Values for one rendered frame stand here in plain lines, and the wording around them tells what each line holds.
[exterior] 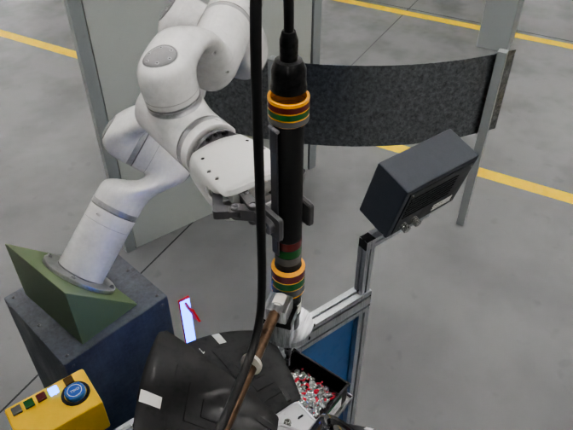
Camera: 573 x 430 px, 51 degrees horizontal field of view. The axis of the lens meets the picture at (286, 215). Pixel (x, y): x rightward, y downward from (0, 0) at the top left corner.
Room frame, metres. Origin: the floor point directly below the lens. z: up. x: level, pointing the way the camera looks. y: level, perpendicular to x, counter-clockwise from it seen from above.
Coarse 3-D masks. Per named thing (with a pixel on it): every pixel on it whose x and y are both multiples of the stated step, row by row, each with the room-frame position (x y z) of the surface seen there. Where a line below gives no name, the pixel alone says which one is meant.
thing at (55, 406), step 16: (64, 384) 0.70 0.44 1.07; (48, 400) 0.66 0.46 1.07; (64, 400) 0.66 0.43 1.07; (80, 400) 0.66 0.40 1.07; (96, 400) 0.66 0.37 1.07; (16, 416) 0.63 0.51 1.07; (32, 416) 0.63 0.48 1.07; (48, 416) 0.63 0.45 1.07; (64, 416) 0.63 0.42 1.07; (80, 416) 0.63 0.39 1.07; (96, 416) 0.65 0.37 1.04
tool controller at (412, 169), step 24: (432, 144) 1.28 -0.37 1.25; (456, 144) 1.29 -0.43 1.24; (384, 168) 1.18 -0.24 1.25; (408, 168) 1.19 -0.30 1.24; (432, 168) 1.20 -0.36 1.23; (456, 168) 1.22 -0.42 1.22; (384, 192) 1.17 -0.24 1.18; (408, 192) 1.12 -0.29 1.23; (432, 192) 1.18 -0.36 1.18; (456, 192) 1.29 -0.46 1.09; (384, 216) 1.16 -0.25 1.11; (408, 216) 1.17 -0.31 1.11
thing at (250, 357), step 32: (256, 0) 0.46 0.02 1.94; (288, 0) 0.54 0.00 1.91; (256, 32) 0.46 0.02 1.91; (288, 32) 0.54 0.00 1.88; (256, 64) 0.45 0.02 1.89; (256, 96) 0.45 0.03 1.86; (256, 128) 0.45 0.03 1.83; (256, 160) 0.45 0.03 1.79; (256, 192) 0.45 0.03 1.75; (256, 224) 0.46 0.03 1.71; (256, 320) 0.44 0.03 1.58; (224, 416) 0.34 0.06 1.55
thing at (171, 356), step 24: (168, 336) 0.55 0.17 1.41; (168, 360) 0.51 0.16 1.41; (192, 360) 0.52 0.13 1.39; (144, 384) 0.46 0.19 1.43; (168, 384) 0.47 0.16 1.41; (192, 384) 0.49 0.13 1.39; (216, 384) 0.50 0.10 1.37; (144, 408) 0.43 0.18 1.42; (168, 408) 0.44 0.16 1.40; (192, 408) 0.45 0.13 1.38; (216, 408) 0.47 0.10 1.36; (240, 408) 0.48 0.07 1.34; (264, 408) 0.50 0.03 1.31
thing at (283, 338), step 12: (288, 300) 0.51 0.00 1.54; (264, 312) 0.49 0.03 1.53; (288, 312) 0.49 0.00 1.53; (276, 324) 0.49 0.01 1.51; (288, 324) 0.49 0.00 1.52; (300, 324) 0.54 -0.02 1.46; (312, 324) 0.54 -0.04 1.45; (276, 336) 0.51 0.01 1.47; (288, 336) 0.50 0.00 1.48; (300, 336) 0.52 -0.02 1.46
